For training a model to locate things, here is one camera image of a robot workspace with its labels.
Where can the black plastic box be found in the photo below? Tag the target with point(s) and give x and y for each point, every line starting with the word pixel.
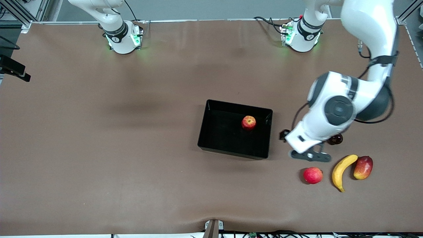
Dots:
pixel 224 135

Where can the red yellow apple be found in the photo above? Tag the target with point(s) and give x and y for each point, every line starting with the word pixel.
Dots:
pixel 248 122

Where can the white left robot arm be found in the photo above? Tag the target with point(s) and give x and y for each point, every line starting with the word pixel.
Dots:
pixel 370 23

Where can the yellow banana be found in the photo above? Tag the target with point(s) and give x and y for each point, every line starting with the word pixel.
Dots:
pixel 340 172

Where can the brown pole with metal bracket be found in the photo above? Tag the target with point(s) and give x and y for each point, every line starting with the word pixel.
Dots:
pixel 213 229

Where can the silver table edge rail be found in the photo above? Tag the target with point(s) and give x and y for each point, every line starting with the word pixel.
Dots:
pixel 198 20

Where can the dark purple plum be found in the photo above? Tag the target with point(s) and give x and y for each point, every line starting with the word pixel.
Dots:
pixel 336 139

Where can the red apple on table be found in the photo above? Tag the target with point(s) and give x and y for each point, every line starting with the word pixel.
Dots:
pixel 312 175

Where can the small green circuit board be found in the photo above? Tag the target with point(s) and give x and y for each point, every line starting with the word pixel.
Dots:
pixel 253 235

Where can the red yellow mango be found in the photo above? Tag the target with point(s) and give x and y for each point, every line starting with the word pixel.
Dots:
pixel 363 168

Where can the silver aluminium frame profile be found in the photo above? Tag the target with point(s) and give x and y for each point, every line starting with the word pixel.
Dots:
pixel 42 10
pixel 401 20

